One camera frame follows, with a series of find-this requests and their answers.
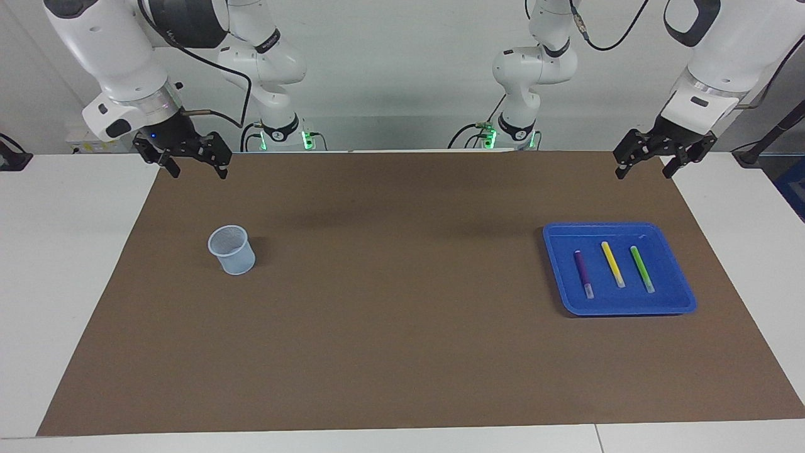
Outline pale blue plastic cup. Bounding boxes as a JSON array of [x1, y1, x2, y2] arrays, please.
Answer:
[[208, 225, 257, 276]]

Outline blue plastic tray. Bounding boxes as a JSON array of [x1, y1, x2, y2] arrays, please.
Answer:
[[542, 221, 697, 316]]

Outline black clamp device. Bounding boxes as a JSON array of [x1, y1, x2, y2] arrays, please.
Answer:
[[0, 133, 33, 172]]

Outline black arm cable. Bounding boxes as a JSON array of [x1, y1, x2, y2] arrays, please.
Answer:
[[569, 0, 805, 111], [135, 0, 253, 130]]

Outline brown table mat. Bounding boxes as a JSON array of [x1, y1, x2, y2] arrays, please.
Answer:
[[36, 150, 805, 437]]

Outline blue crate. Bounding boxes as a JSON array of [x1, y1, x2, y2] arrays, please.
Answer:
[[772, 156, 805, 222]]

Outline purple pen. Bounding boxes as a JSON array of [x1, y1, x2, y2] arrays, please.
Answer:
[[574, 250, 594, 299]]

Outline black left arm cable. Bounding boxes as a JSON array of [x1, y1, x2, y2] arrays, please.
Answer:
[[569, 0, 805, 111]]

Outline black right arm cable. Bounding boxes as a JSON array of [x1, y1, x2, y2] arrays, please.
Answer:
[[135, 0, 253, 130]]

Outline yellow pen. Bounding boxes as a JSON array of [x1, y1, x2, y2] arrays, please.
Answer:
[[601, 241, 626, 289]]

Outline black tripod leg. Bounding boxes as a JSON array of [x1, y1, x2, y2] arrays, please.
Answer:
[[733, 99, 805, 168]]

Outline white box with yellow labels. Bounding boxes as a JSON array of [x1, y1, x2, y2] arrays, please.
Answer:
[[65, 123, 136, 155]]

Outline green pen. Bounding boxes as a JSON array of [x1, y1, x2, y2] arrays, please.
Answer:
[[630, 245, 656, 294]]

